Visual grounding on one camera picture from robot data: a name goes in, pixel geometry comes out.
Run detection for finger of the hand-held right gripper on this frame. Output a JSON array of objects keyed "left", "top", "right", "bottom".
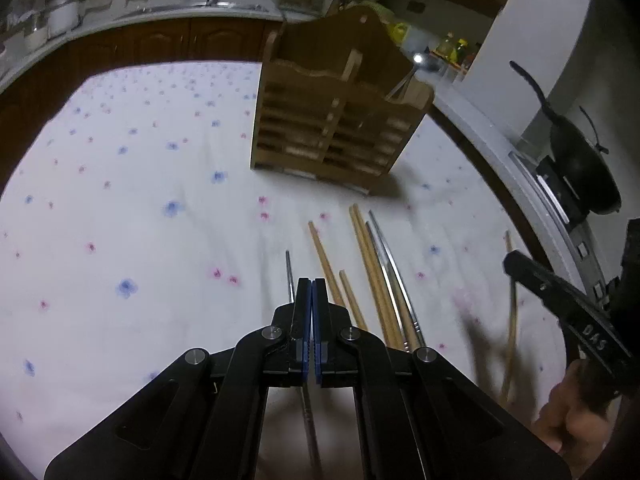
[{"left": 503, "top": 251, "right": 632, "bottom": 399}]

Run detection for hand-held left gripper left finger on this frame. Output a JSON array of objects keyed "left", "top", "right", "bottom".
[{"left": 44, "top": 277, "right": 312, "bottom": 480}]

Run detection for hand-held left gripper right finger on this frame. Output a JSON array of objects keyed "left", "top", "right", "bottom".
[{"left": 312, "top": 278, "right": 572, "bottom": 480}]

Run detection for wooden chopstick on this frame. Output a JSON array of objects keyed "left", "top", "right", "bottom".
[
  {"left": 353, "top": 203, "right": 416, "bottom": 352},
  {"left": 349, "top": 204, "right": 400, "bottom": 352},
  {"left": 339, "top": 270, "right": 370, "bottom": 332},
  {"left": 308, "top": 221, "right": 347, "bottom": 307},
  {"left": 501, "top": 230, "right": 518, "bottom": 406}
]

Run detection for metal chopstick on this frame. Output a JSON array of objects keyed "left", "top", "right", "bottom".
[
  {"left": 365, "top": 221, "right": 412, "bottom": 352},
  {"left": 368, "top": 210, "right": 427, "bottom": 350},
  {"left": 285, "top": 251, "right": 325, "bottom": 480}
]

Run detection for wooden utensil holder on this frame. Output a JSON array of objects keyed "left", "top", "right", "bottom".
[{"left": 250, "top": 10, "right": 435, "bottom": 196}]

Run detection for person's right hand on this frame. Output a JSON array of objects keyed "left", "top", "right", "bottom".
[{"left": 532, "top": 360, "right": 621, "bottom": 479}]

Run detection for black wok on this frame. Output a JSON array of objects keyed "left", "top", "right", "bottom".
[{"left": 509, "top": 60, "right": 623, "bottom": 216}]

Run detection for floral white tablecloth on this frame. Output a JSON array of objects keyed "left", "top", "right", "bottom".
[{"left": 0, "top": 60, "right": 571, "bottom": 480}]

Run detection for metal spoon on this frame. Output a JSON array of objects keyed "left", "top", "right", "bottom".
[{"left": 385, "top": 52, "right": 429, "bottom": 101}]

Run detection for brown lower cabinets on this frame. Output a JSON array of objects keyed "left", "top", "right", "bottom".
[{"left": 0, "top": 15, "right": 287, "bottom": 111}]

